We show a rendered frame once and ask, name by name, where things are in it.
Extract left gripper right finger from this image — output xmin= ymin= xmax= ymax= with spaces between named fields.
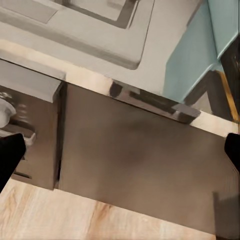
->
xmin=224 ymin=133 xmax=240 ymax=172

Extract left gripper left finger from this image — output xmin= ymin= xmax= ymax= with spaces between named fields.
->
xmin=0 ymin=133 xmax=26 ymax=193

